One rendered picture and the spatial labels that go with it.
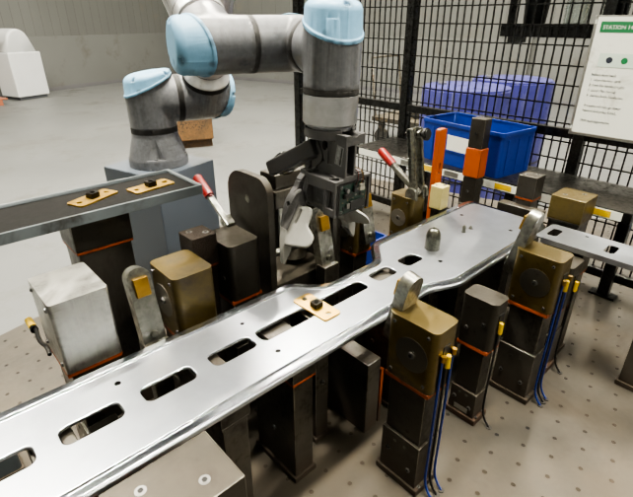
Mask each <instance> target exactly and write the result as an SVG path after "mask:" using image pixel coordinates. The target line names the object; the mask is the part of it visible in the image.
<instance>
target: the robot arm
mask: <svg viewBox="0 0 633 497"><path fill-rule="evenodd" d="M162 1H163V3H164V5H165V7H166V9H167V12H168V14H169V16H170V17H169V18H168V20H167V25H166V39H167V47H168V53H169V56H170V61H171V64H172V66H173V68H174V70H175V71H176V72H177V74H172V72H171V71H170V69H169V68H159V69H150V70H144V71H139V72H135V73H132V74H129V75H127V76H125V78H124V79H123V90H124V95H123V96H124V98H125V102H126V108H127V113H128V119H129V125H130V130H131V143H130V152H129V156H128V160H129V166H130V168H131V169H134V170H137V171H146V172H155V171H162V170H167V169H169V170H171V169H176V168H179V167H182V166H184V165H186V164H187V163H188V154H187V151H186V150H185V148H184V145H183V143H182V141H181V138H180V136H179V134H178V130H177V122H178V121H186V120H196V119H208V118H212V119H216V118H219V117H225V116H227V115H229V114H230V113H231V112H232V110H233V108H234V105H235V99H236V96H235V92H236V88H235V83H234V79H233V77H232V74H258V73H277V72H300V73H303V122H304V123H305V131H304V134H305V136H306V137H308V138H311V139H309V140H307V141H305V142H303V143H301V144H299V145H297V146H295V147H293V148H291V149H290V150H288V151H283V152H280V153H278V154H277V155H276V156H275V157H274V158H272V159H270V160H269V161H267V162H266V167H267V169H268V171H269V174H270V175H271V176H276V175H279V174H280V175H283V176H286V175H289V174H291V173H292V172H293V171H294V170H295V169H296V168H298V167H300V166H302V165H305V167H304V168H301V172H300V173H299V175H298V176H297V177H296V180H295V183H294V185H293V187H292V188H291V190H290V191H289V193H288V195H287V197H286V199H285V202H284V206H283V211H282V217H281V223H280V226H281V231H280V261H281V263H283V264H286V262H287V259H288V257H289V255H290V253H291V247H296V248H303V249H306V248H308V247H309V246H310V245H311V244H312V243H313V240H314V235H313V233H312V231H311V230H310V228H309V224H310V221H311V219H312V217H313V209H312V208H311V207H309V206H305V204H306V201H307V204H308V205H311V206H314V207H316V208H318V209H320V211H321V212H323V214H324V215H326V216H328V217H331V218H333V219H335V217H338V218H339V219H340V220H341V222H342V228H343V229H344V230H345V231H346V232H347V233H348V234H349V235H350V236H351V237H353V236H354V234H355V223H362V224H369V223H370V220H369V218H368V217H367V216H366V215H365V214H364V213H362V212H361V211H359V209H362V208H364V207H365V206H366V207H368V205H369V193H370V180H371V173H369V172H366V171H363V170H362V169H360V168H358V167H356V152H357V145H359V144H363V143H365V139H366V133H365V132H361V131H357V130H356V126H355V124H356V123H357V116H358V102H359V88H360V72H361V56H362V40H363V39H364V31H363V6H362V4H361V3H360V2H359V1H357V0H308V1H307V2H306V4H305V8H304V15H300V14H295V13H287V14H283V15H233V10H234V3H235V0H162ZM366 186H367V189H366Z"/></svg>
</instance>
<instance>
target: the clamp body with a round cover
mask: <svg viewBox="0 0 633 497"><path fill-rule="evenodd" d="M150 265H151V272H152V276H153V281H154V287H155V293H156V298H157V301H158V305H159V309H160V313H161V316H162V320H163V324H164V327H165V328H166V331H167V336H168V337H170V336H173V335H175V334H177V333H179V332H182V331H184V330H186V329H188V328H190V327H193V326H195V325H197V324H199V323H202V322H204V321H206V320H210V319H212V318H214V317H216V316H217V310H216V302H215V293H214V284H213V275H212V267H211V264H210V263H208V262H207V261H205V260H204V259H202V258H201V257H199V256H198V255H196V254H195V253H193V252H192V251H190V250H188V249H184V250H180V251H177V252H174V253H171V254H168V255H165V256H162V257H159V258H156V259H153V260H152V261H151V262H150ZM174 381H175V387H176V389H177V388H179V387H180V381H179V375H178V373H177V374H175V375H174Z"/></svg>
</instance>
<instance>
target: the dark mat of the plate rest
mask: <svg viewBox="0 0 633 497"><path fill-rule="evenodd" d="M161 178H165V179H168V180H172V181H174V182H175V183H174V184H171V185H168V186H165V187H161V188H158V189H155V190H152V191H148V192H145V193H142V194H133V193H131V192H128V191H126V189H127V188H130V187H134V186H137V185H141V184H144V181H145V180H148V179H153V180H158V179H161ZM190 186H194V184H192V183H190V182H188V181H186V180H183V179H181V178H179V177H176V176H174V175H172V174H170V173H165V174H160V175H155V176H151V177H142V178H139V179H134V180H130V181H125V182H120V183H116V184H111V185H106V186H102V187H97V188H93V189H88V190H83V191H79V192H74V193H69V194H65V195H60V196H56V197H51V198H46V199H43V200H38V201H34V202H29V203H24V204H20V205H15V206H10V207H6V208H1V209H0V233H4V232H8V231H12V230H16V229H20V228H25V227H28V226H32V225H36V224H40V223H44V222H48V221H52V220H56V219H60V218H65V217H69V216H73V215H77V214H81V213H85V212H89V211H93V210H97V209H101V208H105V207H109V206H113V205H117V204H121V203H125V202H129V201H133V200H137V199H141V198H145V197H150V196H154V195H158V194H162V193H166V192H170V191H174V190H178V189H182V188H186V187H190ZM104 188H105V189H111V190H117V191H118V193H117V194H115V195H113V196H110V197H108V198H105V199H103V200H101V201H98V202H96V203H93V204H91V205H88V206H86V207H82V208H80V207H75V206H70V205H67V202H70V201H72V200H75V199H77V198H80V197H82V196H85V195H86V194H85V193H86V192H88V191H91V190H96V191H98V190H100V189H104Z"/></svg>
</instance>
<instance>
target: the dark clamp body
mask: <svg viewBox="0 0 633 497"><path fill-rule="evenodd" d="M212 231H214V232H215V233H216V237H217V246H218V255H219V264H217V273H218V282H219V291H220V300H221V309H222V313H224V312H226V311H229V310H231V309H233V308H235V307H238V306H240V305H242V304H244V303H246V302H249V301H251V300H253V299H255V298H257V295H259V294H261V293H262V290H261V289H260V276H259V260H258V244H257V236H256V235H254V234H252V233H250V232H248V231H246V230H244V229H242V228H240V227H239V226H237V225H233V226H230V227H225V226H224V227H221V228H218V229H215V230H212ZM247 351H249V348H248V340H247V339H245V340H242V341H240V342H238V343H236V344H234V345H232V346H230V347H228V348H226V354H227V362H228V361H230V360H232V359H234V358H236V357H238V356H240V355H242V354H244V353H246V352H247Z"/></svg>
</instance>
